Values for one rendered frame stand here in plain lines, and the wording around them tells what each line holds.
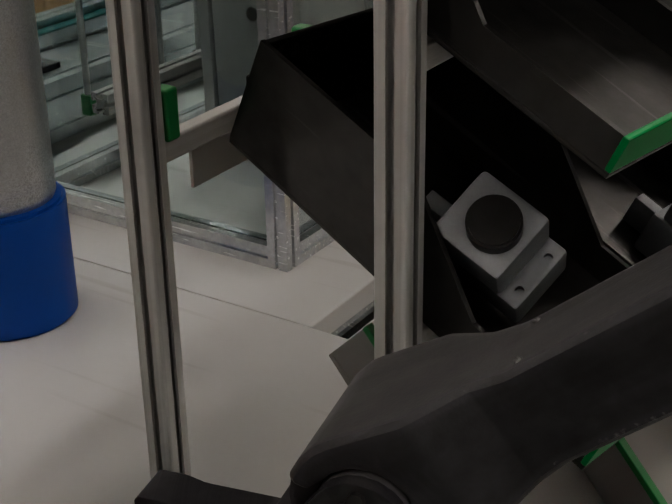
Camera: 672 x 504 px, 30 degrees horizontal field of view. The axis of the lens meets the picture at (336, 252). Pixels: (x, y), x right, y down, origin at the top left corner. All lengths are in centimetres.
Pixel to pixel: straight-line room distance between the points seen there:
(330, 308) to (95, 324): 28
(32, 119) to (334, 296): 42
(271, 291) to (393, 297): 90
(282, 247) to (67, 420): 40
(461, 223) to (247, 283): 92
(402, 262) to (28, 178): 84
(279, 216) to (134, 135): 86
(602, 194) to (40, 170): 76
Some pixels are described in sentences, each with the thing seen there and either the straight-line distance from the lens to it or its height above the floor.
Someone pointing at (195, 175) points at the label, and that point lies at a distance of 79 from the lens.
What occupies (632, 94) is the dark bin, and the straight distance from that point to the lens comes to 65.
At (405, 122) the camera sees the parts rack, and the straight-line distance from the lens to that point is 61.
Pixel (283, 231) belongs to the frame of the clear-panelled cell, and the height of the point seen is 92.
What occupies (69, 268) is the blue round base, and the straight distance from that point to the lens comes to 150.
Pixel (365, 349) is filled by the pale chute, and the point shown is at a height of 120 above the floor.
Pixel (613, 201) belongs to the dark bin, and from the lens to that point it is 86.
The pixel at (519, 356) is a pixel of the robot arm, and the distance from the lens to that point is 39.
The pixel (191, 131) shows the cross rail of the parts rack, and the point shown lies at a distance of 76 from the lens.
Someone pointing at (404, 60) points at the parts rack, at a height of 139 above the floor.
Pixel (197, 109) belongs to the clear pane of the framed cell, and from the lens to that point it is 161.
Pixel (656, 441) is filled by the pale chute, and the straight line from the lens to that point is 93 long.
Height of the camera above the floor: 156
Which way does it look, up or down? 25 degrees down
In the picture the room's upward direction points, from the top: 1 degrees counter-clockwise
